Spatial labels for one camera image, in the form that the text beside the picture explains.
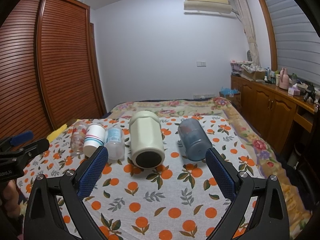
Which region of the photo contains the grey window blind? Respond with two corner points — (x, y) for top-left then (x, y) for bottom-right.
(264, 0), (319, 85)

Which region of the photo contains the pink thermos jug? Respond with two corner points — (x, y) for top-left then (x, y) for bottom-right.
(279, 68), (290, 90)

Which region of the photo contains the cardboard box of clutter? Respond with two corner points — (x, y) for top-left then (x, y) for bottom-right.
(241, 64), (266, 81)

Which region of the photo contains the cream floral curtain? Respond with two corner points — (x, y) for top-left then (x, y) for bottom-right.
(234, 0), (260, 66)

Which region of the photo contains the orange print white cloth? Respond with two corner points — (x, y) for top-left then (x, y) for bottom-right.
(17, 115), (262, 239)

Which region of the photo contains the person's left hand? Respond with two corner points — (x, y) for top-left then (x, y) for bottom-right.
(1, 180), (25, 219)

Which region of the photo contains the clear plastic labelled cup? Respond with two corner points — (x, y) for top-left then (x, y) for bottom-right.
(105, 127), (125, 160)

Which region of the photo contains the floral bed blanket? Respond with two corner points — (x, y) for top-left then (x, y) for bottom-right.
(103, 97), (311, 239)

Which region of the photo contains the printed clear glass cup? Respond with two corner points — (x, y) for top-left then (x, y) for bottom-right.
(70, 121), (88, 153)

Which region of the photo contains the wooden sideboard cabinet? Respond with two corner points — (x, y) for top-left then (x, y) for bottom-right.
(231, 75), (316, 155)

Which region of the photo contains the yellow cloth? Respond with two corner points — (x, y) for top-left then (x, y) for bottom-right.
(47, 124), (68, 143)

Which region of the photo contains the white striped paper cup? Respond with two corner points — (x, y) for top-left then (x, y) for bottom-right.
(83, 124), (106, 158)

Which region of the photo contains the white wall socket strip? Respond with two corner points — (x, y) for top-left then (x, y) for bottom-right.
(193, 94), (216, 99)

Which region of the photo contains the brown louvered wardrobe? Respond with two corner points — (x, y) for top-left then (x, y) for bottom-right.
(1, 0), (106, 139)

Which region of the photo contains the box with blue bag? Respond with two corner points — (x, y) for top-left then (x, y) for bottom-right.
(219, 87), (241, 110)

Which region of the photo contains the wall air conditioner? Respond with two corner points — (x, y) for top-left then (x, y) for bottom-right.
(184, 0), (232, 14)

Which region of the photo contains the blue translucent plastic cup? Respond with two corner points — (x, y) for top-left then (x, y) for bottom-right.
(178, 118), (212, 161)

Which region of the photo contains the white wall switch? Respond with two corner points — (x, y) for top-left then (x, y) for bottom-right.
(196, 61), (206, 67)

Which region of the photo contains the small desk fan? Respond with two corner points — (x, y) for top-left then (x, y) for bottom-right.
(247, 50), (252, 61)

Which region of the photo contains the green bottle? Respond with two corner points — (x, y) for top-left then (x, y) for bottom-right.
(291, 73), (297, 85)

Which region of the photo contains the pink tissue box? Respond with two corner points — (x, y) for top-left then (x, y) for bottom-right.
(288, 83), (300, 96)

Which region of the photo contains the cream ceramic faceted cup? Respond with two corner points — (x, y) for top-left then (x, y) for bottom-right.
(129, 111), (165, 169)

